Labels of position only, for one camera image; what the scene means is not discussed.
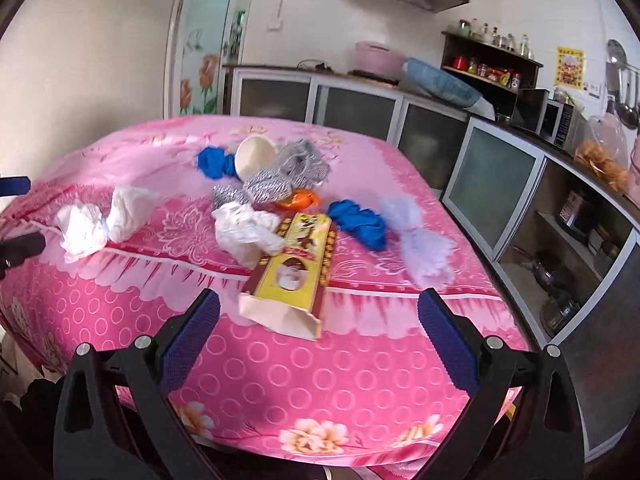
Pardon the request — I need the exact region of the orange peel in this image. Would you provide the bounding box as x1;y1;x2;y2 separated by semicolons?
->
273;188;321;211

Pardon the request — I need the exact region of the white paper cup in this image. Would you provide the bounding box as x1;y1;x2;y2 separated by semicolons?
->
234;135;280;181

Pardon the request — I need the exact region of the pink pot with lid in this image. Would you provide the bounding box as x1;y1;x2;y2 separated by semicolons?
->
354;41;407;80

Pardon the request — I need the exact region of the silver microwave oven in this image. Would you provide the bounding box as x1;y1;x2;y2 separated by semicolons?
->
510;88;587;148

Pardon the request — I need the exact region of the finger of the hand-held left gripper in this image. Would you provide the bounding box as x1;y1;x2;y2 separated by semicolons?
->
0;231;47;278
0;176;31;197

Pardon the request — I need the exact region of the dark wooden spice shelf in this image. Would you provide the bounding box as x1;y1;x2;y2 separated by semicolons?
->
441;30;545;95

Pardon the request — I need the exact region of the row of seasoning bottles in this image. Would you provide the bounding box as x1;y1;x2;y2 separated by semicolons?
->
457;19;532;59

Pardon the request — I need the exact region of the yellow wall poster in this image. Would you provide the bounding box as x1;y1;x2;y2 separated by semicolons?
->
553;46;586;91

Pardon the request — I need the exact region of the pink floral blanket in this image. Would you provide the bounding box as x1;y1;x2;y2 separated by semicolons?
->
0;114;532;472

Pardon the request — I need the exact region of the lavender mesh cloth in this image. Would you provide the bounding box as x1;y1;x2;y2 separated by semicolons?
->
380;196;457;289

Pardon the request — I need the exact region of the glass lid pot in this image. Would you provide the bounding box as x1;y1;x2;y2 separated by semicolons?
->
539;291;584;339

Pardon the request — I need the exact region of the steel pan in cabinet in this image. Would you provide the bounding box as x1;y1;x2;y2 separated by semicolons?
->
531;251;569;287

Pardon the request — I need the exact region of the row of sauce jars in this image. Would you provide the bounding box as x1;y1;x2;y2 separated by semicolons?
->
468;58;522;91

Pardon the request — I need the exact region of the flower print glass door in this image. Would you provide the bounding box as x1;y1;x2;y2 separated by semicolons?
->
165;0;242;122

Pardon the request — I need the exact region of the pink thermos jug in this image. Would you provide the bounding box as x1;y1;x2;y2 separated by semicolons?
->
627;137;640;197

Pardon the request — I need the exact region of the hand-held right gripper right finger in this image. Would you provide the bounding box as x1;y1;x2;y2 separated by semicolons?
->
417;287;588;480

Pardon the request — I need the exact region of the blue plastic basin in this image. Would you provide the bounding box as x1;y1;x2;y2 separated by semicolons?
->
404;57;484;107

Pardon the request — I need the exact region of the plastic bag of fried food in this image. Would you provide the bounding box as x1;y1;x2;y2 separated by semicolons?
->
573;115;630;192

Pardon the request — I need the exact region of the yellow paper bag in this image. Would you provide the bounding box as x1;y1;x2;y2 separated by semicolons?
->
237;211;335;342

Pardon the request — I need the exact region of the kitchen counter cabinet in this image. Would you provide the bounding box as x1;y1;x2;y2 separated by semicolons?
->
222;62;640;462

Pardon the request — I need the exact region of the white crumpled tissue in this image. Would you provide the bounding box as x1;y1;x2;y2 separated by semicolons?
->
105;185;161;244
54;202;109;264

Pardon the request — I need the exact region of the black induction cooker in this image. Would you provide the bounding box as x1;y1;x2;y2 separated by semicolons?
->
349;70;402;86

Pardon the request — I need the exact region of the hanging kitchen utensils rack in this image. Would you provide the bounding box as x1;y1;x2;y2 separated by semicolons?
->
605;39;640;129

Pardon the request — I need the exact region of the white crumpled plastic bag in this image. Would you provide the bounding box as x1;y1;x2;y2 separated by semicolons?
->
211;201;286;269

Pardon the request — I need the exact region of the blue crumpled cloth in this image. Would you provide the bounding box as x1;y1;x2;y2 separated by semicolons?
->
196;146;239;182
327;199;389;252

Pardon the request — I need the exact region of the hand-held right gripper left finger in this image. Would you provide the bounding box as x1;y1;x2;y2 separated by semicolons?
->
52;287;223;480

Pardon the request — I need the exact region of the silver crumpled mesh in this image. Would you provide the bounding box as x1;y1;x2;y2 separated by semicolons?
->
243;169;292;205
276;141;332;187
211;185;249;211

